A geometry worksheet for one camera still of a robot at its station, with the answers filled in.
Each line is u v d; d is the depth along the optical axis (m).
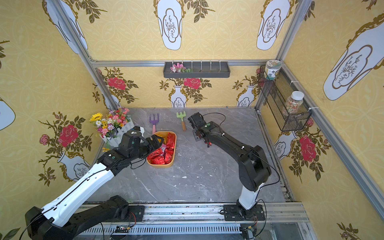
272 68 0.85
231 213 0.72
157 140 0.68
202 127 0.63
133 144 0.57
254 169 0.46
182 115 1.17
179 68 0.88
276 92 0.98
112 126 0.90
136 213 0.74
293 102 0.66
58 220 0.39
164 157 0.88
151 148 0.66
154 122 1.14
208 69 0.92
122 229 0.73
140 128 0.71
